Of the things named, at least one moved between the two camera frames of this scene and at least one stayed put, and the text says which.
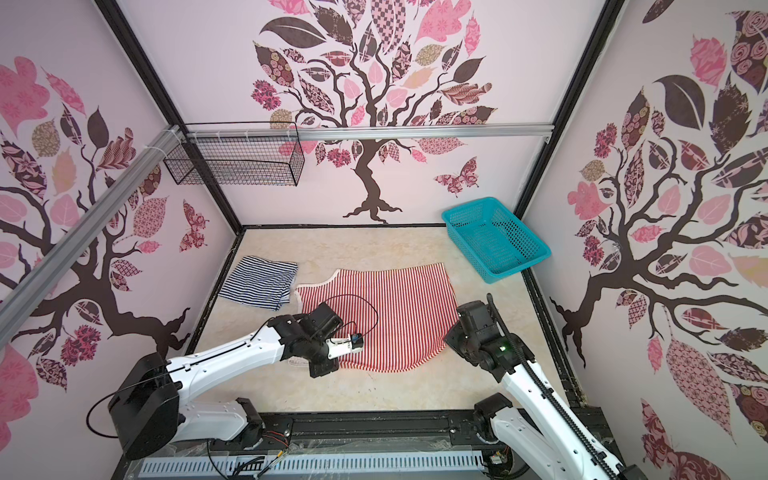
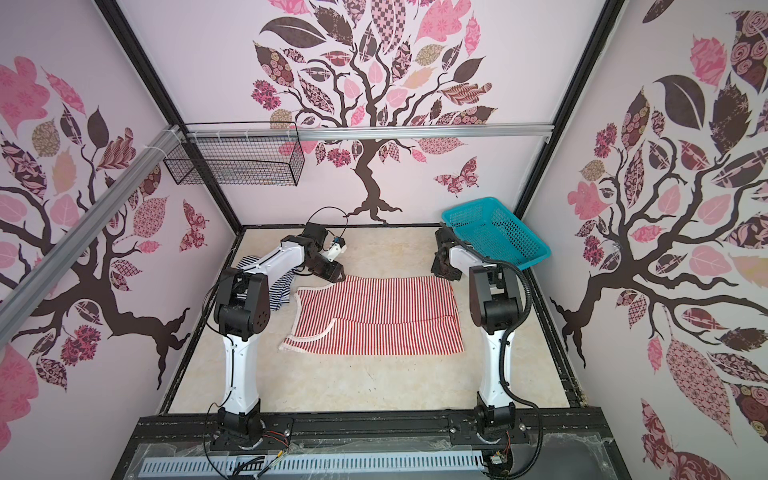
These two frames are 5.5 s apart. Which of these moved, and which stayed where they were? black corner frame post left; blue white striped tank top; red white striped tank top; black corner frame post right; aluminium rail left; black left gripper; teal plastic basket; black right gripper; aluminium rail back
Moved: black left gripper; black right gripper; red white striped tank top
Stayed: aluminium rail back; black corner frame post right; teal plastic basket; blue white striped tank top; aluminium rail left; black corner frame post left
